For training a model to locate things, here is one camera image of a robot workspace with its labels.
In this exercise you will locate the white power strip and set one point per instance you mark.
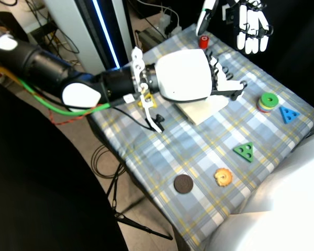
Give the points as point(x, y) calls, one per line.
point(166, 22)

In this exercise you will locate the black tripod legs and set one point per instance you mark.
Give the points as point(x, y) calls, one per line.
point(136, 225)

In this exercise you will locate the yellow triangle block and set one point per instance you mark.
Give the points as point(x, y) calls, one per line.
point(152, 102)

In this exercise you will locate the blue triangle block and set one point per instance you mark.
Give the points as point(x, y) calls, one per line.
point(287, 115)

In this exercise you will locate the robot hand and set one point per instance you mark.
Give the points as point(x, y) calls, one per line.
point(183, 74)
point(252, 26)

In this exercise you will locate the black metal stand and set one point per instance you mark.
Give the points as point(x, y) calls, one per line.
point(51, 34)

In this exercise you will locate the white pillar with blue light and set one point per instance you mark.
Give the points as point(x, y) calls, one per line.
point(73, 34)

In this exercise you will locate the small white table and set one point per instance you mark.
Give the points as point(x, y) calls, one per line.
point(199, 111)

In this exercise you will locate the large white rounded shell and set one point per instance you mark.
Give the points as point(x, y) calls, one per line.
point(282, 204)

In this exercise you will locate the dark brown round cookie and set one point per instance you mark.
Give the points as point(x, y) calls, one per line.
point(183, 184)

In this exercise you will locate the tan flower biscuit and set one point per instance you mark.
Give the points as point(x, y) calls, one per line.
point(223, 177)

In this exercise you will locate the green triangle block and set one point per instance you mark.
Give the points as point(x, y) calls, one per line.
point(244, 153)

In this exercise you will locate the grey box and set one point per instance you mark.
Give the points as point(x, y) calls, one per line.
point(150, 39)

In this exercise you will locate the plaid tablecloth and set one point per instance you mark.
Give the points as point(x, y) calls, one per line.
point(193, 157)

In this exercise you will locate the red cylinder block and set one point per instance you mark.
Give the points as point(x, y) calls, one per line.
point(203, 42)

